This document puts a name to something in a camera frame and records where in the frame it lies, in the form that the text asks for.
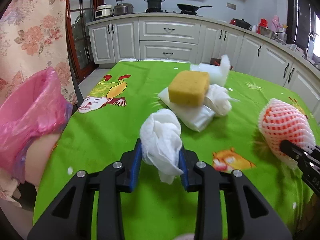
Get red floor waste basket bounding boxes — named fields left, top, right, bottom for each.
left=210, top=55, right=233, bottom=72

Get white paper towel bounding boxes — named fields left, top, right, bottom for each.
left=140, top=109, right=183, bottom=185

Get black frying pan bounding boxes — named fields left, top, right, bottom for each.
left=177, top=4, right=212, bottom=15

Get white rice cooker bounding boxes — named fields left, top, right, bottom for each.
left=95, top=4, right=113, bottom=19

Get white plastic tissue pack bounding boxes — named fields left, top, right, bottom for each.
left=158, top=88, right=215, bottom=132

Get chrome sink faucet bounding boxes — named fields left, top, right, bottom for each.
left=304, top=31, right=318, bottom=61

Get green cartoon tablecloth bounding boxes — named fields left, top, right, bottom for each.
left=34, top=61, right=319, bottom=232

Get black stock pot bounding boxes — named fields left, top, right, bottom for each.
left=144, top=0, right=165, bottom=12

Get red kettle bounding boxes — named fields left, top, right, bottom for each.
left=257, top=18, right=268, bottom=34

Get pink thermos bottle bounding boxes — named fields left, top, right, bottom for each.
left=270, top=15, right=281, bottom=32

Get floral pink curtain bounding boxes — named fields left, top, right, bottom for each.
left=1, top=0, right=77, bottom=206

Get pink lined trash bin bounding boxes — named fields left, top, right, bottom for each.
left=1, top=67, right=73, bottom=183

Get pink foam fruit net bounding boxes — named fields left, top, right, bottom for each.
left=258, top=99, right=316, bottom=170

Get operator left hand fingertip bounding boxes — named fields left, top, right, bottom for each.
left=173, top=233, right=194, bottom=240

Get silver pressure cooker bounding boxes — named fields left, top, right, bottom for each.
left=113, top=3, right=133, bottom=16

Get wooden glass door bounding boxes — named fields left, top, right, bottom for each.
left=66, top=0, right=104, bottom=83

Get steel mixing bowl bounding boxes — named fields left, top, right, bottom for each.
left=259, top=26, right=278, bottom=40

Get black red casserole pot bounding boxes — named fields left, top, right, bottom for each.
left=230, top=18, right=252, bottom=30

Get yellow rectangular sponge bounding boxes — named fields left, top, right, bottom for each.
left=168, top=70, right=209, bottom=107

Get white lower kitchen cabinets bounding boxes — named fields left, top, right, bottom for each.
left=87, top=13, right=319, bottom=119

